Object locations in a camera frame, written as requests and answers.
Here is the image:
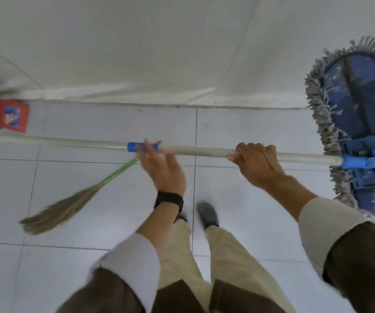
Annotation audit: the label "person's left forearm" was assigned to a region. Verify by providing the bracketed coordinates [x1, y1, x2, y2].
[57, 201, 183, 313]

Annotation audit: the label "black wristwatch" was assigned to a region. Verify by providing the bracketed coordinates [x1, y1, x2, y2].
[154, 190, 184, 212]

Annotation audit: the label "blue dust mop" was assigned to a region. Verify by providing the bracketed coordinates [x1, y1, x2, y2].
[0, 36, 375, 238]

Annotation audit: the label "person's right shoe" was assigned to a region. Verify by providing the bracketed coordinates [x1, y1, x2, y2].
[197, 202, 220, 230]

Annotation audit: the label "green handled straw broom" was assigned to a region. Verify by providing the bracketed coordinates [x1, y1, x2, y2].
[19, 141, 162, 235]

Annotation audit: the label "person's left hand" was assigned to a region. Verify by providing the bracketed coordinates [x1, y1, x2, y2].
[136, 139, 187, 197]

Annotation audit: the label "person's right forearm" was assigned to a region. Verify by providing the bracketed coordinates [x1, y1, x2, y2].
[266, 174, 375, 313]

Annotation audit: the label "person's right hand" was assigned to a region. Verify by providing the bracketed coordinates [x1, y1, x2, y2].
[227, 142, 286, 190]

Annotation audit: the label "red dustpan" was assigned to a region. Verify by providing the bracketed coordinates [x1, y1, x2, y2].
[0, 88, 30, 133]

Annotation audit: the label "brown jacket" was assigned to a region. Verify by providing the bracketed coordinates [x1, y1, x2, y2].
[56, 221, 375, 313]

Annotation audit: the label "beige trousers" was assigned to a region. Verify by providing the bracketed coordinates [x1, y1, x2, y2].
[157, 219, 297, 313]

